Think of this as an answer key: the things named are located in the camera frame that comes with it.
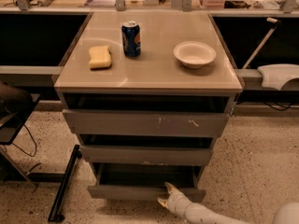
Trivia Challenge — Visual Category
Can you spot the grey drawer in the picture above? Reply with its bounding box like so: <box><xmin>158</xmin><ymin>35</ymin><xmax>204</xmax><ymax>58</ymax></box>
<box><xmin>63</xmin><ymin>109</ymin><xmax>228</xmax><ymax>137</ymax></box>
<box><xmin>88</xmin><ymin>163</ymin><xmax>206</xmax><ymax>202</ymax></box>
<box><xmin>80</xmin><ymin>146</ymin><xmax>212</xmax><ymax>166</ymax></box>

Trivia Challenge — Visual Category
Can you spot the blue pepsi can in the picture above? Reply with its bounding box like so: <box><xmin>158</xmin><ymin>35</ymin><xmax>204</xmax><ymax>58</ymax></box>
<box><xmin>121</xmin><ymin>21</ymin><xmax>141</xmax><ymax>58</ymax></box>

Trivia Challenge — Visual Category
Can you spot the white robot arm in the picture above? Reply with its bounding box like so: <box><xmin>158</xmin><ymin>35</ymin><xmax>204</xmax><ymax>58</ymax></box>
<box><xmin>157</xmin><ymin>182</ymin><xmax>299</xmax><ymax>224</ymax></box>

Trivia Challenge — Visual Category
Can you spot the grey bottom drawer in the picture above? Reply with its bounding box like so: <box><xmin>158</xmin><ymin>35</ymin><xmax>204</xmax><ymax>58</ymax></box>
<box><xmin>88</xmin><ymin>163</ymin><xmax>206</xmax><ymax>202</ymax></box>

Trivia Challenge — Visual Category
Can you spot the black metal floor bar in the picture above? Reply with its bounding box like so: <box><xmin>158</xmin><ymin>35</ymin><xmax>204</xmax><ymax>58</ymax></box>
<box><xmin>48</xmin><ymin>145</ymin><xmax>81</xmax><ymax>223</ymax></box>

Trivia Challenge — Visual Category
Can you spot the black chair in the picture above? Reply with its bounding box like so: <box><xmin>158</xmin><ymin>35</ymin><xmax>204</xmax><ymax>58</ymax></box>
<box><xmin>0</xmin><ymin>82</ymin><xmax>40</xmax><ymax>187</ymax></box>

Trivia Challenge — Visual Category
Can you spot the yellow sponge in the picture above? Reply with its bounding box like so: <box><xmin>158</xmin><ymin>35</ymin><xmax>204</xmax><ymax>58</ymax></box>
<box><xmin>89</xmin><ymin>45</ymin><xmax>112</xmax><ymax>69</ymax></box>

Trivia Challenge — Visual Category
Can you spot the grey top drawer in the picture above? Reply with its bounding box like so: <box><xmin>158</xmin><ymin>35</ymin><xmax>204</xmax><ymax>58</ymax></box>
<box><xmin>63</xmin><ymin>109</ymin><xmax>228</xmax><ymax>137</ymax></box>

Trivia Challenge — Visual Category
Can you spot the black floor cable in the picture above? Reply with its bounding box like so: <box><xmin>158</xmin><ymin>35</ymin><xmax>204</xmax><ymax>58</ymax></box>
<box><xmin>11</xmin><ymin>124</ymin><xmax>38</xmax><ymax>158</ymax></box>

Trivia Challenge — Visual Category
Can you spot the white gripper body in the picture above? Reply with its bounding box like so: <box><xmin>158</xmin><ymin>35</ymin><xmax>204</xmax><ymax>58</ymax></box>
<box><xmin>167</xmin><ymin>191</ymin><xmax>192</xmax><ymax>218</ymax></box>

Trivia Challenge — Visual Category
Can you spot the white curved device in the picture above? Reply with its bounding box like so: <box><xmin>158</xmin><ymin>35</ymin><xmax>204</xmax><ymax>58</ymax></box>
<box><xmin>258</xmin><ymin>63</ymin><xmax>299</xmax><ymax>91</ymax></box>

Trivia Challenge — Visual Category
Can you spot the grey middle drawer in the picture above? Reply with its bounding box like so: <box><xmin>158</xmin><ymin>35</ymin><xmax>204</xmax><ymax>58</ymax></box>
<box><xmin>80</xmin><ymin>146</ymin><xmax>212</xmax><ymax>166</ymax></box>

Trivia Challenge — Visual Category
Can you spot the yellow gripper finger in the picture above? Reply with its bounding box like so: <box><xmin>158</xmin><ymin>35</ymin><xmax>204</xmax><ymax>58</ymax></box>
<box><xmin>164</xmin><ymin>182</ymin><xmax>178</xmax><ymax>194</ymax></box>
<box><xmin>157</xmin><ymin>197</ymin><xmax>168</xmax><ymax>208</ymax></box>

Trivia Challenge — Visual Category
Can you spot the white bowl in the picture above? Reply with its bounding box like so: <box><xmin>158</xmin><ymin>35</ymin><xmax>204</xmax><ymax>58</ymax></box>
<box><xmin>173</xmin><ymin>41</ymin><xmax>217</xmax><ymax>69</ymax></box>

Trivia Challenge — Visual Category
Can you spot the white stick with handle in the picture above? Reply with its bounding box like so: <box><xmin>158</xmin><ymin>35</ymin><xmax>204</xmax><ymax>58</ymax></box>
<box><xmin>242</xmin><ymin>17</ymin><xmax>281</xmax><ymax>69</ymax></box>

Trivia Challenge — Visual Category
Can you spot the grey drawer cabinet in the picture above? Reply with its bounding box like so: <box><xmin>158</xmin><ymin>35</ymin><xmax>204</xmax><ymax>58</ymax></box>
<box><xmin>53</xmin><ymin>10</ymin><xmax>244</xmax><ymax>185</ymax></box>

